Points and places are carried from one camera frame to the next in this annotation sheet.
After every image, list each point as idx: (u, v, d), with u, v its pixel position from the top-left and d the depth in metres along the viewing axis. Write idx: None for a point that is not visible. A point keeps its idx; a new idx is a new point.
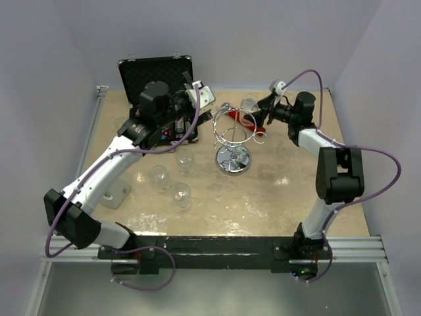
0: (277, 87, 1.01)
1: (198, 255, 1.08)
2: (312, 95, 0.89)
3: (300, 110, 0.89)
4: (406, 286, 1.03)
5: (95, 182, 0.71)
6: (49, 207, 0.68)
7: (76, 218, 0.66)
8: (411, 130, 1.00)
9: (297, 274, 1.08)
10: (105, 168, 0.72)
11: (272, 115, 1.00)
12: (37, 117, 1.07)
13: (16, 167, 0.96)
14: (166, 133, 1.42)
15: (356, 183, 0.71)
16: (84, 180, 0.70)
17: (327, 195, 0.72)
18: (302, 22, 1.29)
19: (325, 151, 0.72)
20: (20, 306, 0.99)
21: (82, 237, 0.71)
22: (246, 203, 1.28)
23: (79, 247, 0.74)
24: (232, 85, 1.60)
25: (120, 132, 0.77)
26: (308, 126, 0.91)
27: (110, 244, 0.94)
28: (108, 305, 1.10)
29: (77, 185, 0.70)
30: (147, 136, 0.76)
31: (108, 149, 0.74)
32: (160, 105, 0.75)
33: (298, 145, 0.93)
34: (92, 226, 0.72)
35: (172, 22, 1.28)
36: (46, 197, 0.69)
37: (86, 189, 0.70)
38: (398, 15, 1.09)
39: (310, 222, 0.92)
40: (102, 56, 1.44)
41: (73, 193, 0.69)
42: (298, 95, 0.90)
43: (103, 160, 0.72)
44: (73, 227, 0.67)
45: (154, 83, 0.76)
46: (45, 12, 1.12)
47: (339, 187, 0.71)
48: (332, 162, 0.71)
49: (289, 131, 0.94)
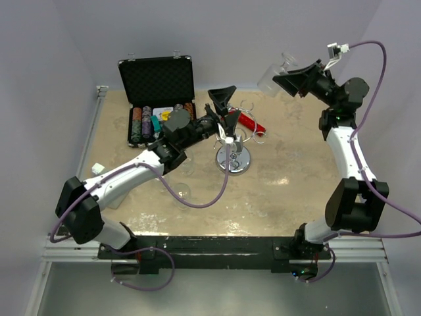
0: (342, 49, 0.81)
1: (198, 255, 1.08)
2: (366, 88, 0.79)
3: (343, 101, 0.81)
4: (406, 286, 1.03)
5: (118, 182, 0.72)
6: (66, 193, 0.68)
7: (89, 210, 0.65)
8: (412, 131, 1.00)
9: (297, 274, 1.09)
10: (129, 172, 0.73)
11: (312, 87, 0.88)
12: (37, 117, 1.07)
13: (17, 166, 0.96)
14: None
15: (369, 222, 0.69)
16: (108, 177, 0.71)
17: (333, 226, 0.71)
18: (302, 22, 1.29)
19: (346, 188, 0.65)
20: (20, 306, 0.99)
21: (83, 232, 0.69)
22: (246, 203, 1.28)
23: (76, 241, 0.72)
24: (232, 85, 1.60)
25: (150, 146, 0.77)
26: (345, 120, 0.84)
27: (110, 243, 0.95)
28: (108, 305, 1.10)
29: (99, 180, 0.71)
30: (170, 158, 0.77)
31: (136, 158, 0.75)
32: (183, 132, 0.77)
33: (325, 136, 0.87)
34: (97, 224, 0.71)
35: (172, 23, 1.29)
36: (67, 182, 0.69)
37: (106, 186, 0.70)
38: (399, 16, 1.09)
39: (312, 227, 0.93)
40: (102, 56, 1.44)
41: (94, 185, 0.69)
42: (347, 85, 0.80)
43: (129, 165, 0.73)
44: (82, 218, 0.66)
45: (177, 113, 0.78)
46: (45, 11, 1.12)
47: (348, 223, 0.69)
48: (350, 201, 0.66)
49: (321, 118, 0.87)
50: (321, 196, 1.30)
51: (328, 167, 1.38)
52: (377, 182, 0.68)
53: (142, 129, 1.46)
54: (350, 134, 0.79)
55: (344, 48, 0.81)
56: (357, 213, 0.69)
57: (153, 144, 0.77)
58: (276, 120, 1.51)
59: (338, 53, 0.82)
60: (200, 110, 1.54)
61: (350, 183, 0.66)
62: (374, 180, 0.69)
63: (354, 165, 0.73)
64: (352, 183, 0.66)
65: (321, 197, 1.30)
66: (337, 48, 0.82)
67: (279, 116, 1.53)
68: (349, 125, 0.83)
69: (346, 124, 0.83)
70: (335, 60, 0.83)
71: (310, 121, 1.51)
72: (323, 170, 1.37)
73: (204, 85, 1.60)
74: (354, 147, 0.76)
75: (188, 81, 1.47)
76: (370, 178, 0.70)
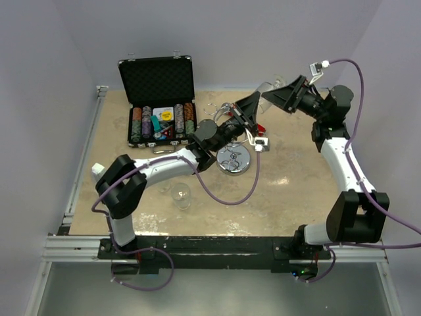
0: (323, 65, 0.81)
1: (198, 255, 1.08)
2: (349, 94, 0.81)
3: (331, 108, 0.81)
4: (407, 286, 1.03)
5: (162, 168, 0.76)
6: (117, 167, 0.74)
7: (137, 186, 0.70)
8: (413, 131, 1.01)
9: (297, 274, 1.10)
10: (173, 161, 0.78)
11: (299, 103, 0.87)
12: (36, 116, 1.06)
13: (18, 167, 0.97)
14: (166, 133, 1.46)
15: (372, 235, 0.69)
16: (154, 161, 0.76)
17: (335, 240, 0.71)
18: (302, 22, 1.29)
19: (346, 201, 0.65)
20: (20, 305, 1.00)
21: (123, 207, 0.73)
22: (246, 204, 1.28)
23: (114, 214, 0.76)
24: (232, 85, 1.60)
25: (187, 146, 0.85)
26: (336, 128, 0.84)
27: (115, 236, 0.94)
28: (108, 305, 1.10)
29: (147, 161, 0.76)
30: (201, 162, 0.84)
31: (176, 152, 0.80)
32: (211, 140, 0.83)
33: (320, 149, 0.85)
34: (135, 203, 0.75)
35: (172, 23, 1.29)
36: (119, 158, 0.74)
37: (152, 170, 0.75)
38: (400, 16, 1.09)
39: (311, 228, 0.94)
40: (102, 56, 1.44)
41: (143, 164, 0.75)
42: (333, 91, 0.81)
43: (172, 156, 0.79)
44: (126, 193, 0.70)
45: (205, 123, 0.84)
46: (45, 11, 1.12)
47: (350, 236, 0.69)
48: (351, 214, 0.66)
49: (313, 131, 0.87)
50: (321, 196, 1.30)
51: (328, 167, 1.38)
52: (377, 193, 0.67)
53: (142, 129, 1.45)
54: (344, 145, 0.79)
55: (325, 64, 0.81)
56: (359, 226, 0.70)
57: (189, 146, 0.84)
58: (275, 120, 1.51)
59: (320, 69, 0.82)
60: (200, 110, 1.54)
61: (350, 195, 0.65)
62: (374, 190, 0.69)
63: (352, 177, 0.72)
64: (352, 195, 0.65)
65: (321, 197, 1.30)
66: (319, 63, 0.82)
67: (279, 116, 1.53)
68: (342, 134, 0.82)
69: (339, 133, 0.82)
70: (318, 76, 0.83)
71: (309, 121, 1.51)
72: (323, 170, 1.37)
73: (203, 85, 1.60)
74: (350, 158, 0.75)
75: (188, 82, 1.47)
76: (369, 189, 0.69)
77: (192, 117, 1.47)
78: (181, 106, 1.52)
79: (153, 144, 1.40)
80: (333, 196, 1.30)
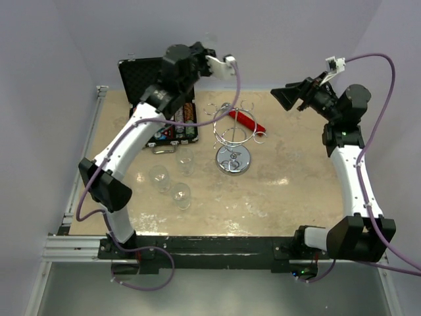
0: (338, 63, 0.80)
1: (198, 255, 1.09)
2: (366, 95, 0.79)
3: (345, 110, 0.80)
4: (407, 286, 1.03)
5: (124, 150, 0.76)
6: (83, 174, 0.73)
7: (108, 185, 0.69)
8: (414, 131, 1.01)
9: (297, 274, 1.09)
10: (131, 137, 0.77)
11: (309, 101, 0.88)
12: (37, 117, 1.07)
13: (18, 167, 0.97)
14: (166, 133, 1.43)
15: (371, 255, 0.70)
16: (112, 149, 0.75)
17: (334, 257, 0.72)
18: (302, 22, 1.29)
19: (350, 227, 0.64)
20: (20, 305, 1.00)
21: (115, 199, 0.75)
22: (246, 203, 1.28)
23: (114, 209, 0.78)
24: (233, 85, 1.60)
25: (143, 100, 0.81)
26: (350, 131, 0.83)
27: (115, 235, 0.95)
28: (108, 305, 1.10)
29: (107, 153, 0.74)
30: (169, 103, 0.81)
31: (129, 122, 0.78)
32: (182, 69, 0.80)
33: (329, 152, 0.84)
34: (124, 190, 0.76)
35: (172, 23, 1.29)
36: (79, 166, 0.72)
37: (116, 158, 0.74)
38: (400, 16, 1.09)
39: (311, 230, 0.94)
40: (102, 56, 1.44)
41: (103, 160, 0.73)
42: (348, 92, 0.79)
43: (129, 128, 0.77)
44: (106, 191, 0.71)
45: (175, 48, 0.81)
46: (46, 12, 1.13)
47: (348, 255, 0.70)
48: (353, 237, 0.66)
49: (324, 133, 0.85)
50: (321, 196, 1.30)
51: (328, 167, 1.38)
52: (384, 220, 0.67)
53: None
54: (356, 157, 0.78)
55: (341, 61, 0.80)
56: (360, 247, 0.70)
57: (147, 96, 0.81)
58: (276, 120, 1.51)
59: (333, 68, 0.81)
60: (200, 110, 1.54)
61: (354, 220, 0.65)
62: (380, 216, 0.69)
63: (360, 198, 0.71)
64: (356, 220, 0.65)
65: (321, 197, 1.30)
66: (334, 62, 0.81)
67: (279, 116, 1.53)
68: (356, 139, 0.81)
69: (352, 139, 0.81)
70: (332, 75, 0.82)
71: (310, 121, 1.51)
72: (323, 170, 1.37)
73: (204, 85, 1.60)
74: (360, 175, 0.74)
75: None
76: (375, 214, 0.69)
77: (192, 117, 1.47)
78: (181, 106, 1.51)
79: (153, 144, 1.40)
80: (333, 196, 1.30)
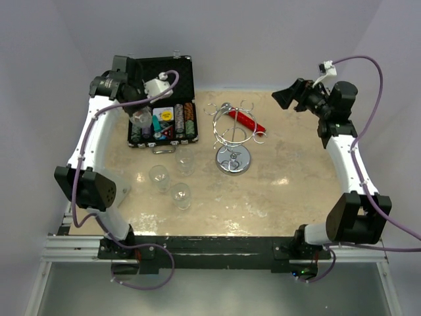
0: (326, 65, 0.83)
1: (198, 255, 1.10)
2: (353, 87, 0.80)
3: (336, 102, 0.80)
4: (407, 286, 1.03)
5: (94, 145, 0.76)
6: (64, 182, 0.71)
7: (94, 180, 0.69)
8: (413, 131, 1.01)
9: (297, 274, 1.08)
10: (97, 130, 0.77)
11: (304, 102, 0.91)
12: (37, 117, 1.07)
13: (18, 167, 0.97)
14: (166, 133, 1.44)
15: (370, 236, 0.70)
16: (83, 147, 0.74)
17: (335, 239, 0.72)
18: (302, 22, 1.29)
19: (348, 203, 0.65)
20: (20, 305, 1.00)
21: (104, 195, 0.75)
22: (246, 203, 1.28)
23: (104, 207, 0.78)
24: (232, 85, 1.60)
25: (93, 94, 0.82)
26: (343, 123, 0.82)
27: (113, 234, 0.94)
28: (108, 305, 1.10)
29: (79, 154, 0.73)
30: (119, 86, 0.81)
31: (89, 117, 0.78)
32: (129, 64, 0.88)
33: (326, 145, 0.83)
34: (108, 184, 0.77)
35: (172, 23, 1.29)
36: (56, 176, 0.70)
37: (90, 153, 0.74)
38: (400, 16, 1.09)
39: (311, 230, 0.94)
40: (102, 56, 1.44)
41: (79, 160, 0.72)
42: (337, 85, 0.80)
43: (89, 126, 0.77)
44: (94, 189, 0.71)
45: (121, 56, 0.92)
46: (46, 12, 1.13)
47: (348, 236, 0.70)
48: (351, 214, 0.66)
49: (320, 128, 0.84)
50: (321, 196, 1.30)
51: (327, 167, 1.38)
52: (380, 197, 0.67)
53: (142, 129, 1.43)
54: (350, 143, 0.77)
55: (328, 63, 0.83)
56: (359, 227, 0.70)
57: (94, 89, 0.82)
58: (276, 120, 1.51)
59: (323, 70, 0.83)
60: (200, 110, 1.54)
61: (352, 197, 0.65)
62: (376, 193, 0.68)
63: (356, 178, 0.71)
64: (354, 197, 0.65)
65: (321, 197, 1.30)
66: (322, 64, 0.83)
67: (279, 116, 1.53)
68: (349, 131, 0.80)
69: (346, 131, 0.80)
70: (323, 77, 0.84)
71: (310, 122, 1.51)
72: (323, 170, 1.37)
73: (204, 85, 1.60)
74: (356, 159, 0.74)
75: (188, 82, 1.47)
76: (371, 191, 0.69)
77: (192, 117, 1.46)
78: (181, 106, 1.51)
79: (153, 144, 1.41)
80: (333, 196, 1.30)
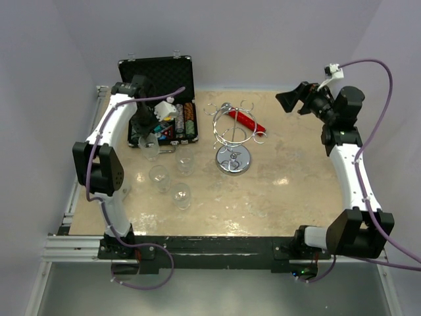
0: (332, 68, 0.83)
1: (198, 255, 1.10)
2: (360, 93, 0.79)
3: (341, 108, 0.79)
4: (407, 286, 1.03)
5: (112, 127, 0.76)
6: (79, 157, 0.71)
7: (109, 155, 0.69)
8: (414, 131, 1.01)
9: (297, 274, 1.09)
10: (117, 116, 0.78)
11: (310, 106, 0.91)
12: (37, 116, 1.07)
13: (18, 168, 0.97)
14: (166, 133, 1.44)
15: (370, 251, 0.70)
16: (102, 128, 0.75)
17: (335, 253, 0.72)
18: (302, 22, 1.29)
19: (349, 220, 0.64)
20: (20, 306, 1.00)
21: (115, 177, 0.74)
22: (246, 203, 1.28)
23: (112, 193, 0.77)
24: (233, 85, 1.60)
25: (113, 91, 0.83)
26: (348, 131, 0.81)
27: (116, 228, 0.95)
28: (108, 305, 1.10)
29: (97, 132, 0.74)
30: (137, 89, 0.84)
31: (110, 105, 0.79)
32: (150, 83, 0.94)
33: (329, 152, 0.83)
34: (120, 168, 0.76)
35: (173, 23, 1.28)
36: (74, 149, 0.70)
37: (107, 134, 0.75)
38: (400, 16, 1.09)
39: (310, 232, 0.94)
40: (102, 56, 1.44)
41: (97, 137, 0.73)
42: (343, 91, 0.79)
43: (109, 111, 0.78)
44: (107, 166, 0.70)
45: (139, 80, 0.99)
46: (45, 12, 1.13)
47: (348, 250, 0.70)
48: (352, 230, 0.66)
49: (323, 134, 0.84)
50: (321, 196, 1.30)
51: (327, 167, 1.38)
52: (382, 214, 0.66)
53: None
54: (354, 154, 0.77)
55: (334, 67, 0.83)
56: (360, 241, 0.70)
57: (114, 88, 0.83)
58: (276, 120, 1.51)
59: (329, 73, 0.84)
60: (200, 110, 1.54)
61: (353, 214, 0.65)
62: (379, 210, 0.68)
63: (358, 193, 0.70)
64: (356, 214, 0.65)
65: (321, 197, 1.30)
66: (328, 68, 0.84)
67: (279, 116, 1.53)
68: (354, 139, 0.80)
69: (350, 139, 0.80)
70: (329, 80, 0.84)
71: (310, 122, 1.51)
72: (323, 170, 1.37)
73: (204, 85, 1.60)
74: (359, 172, 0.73)
75: (188, 82, 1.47)
76: (373, 208, 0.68)
77: (192, 116, 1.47)
78: (181, 106, 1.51)
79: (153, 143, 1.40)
80: (333, 196, 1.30)
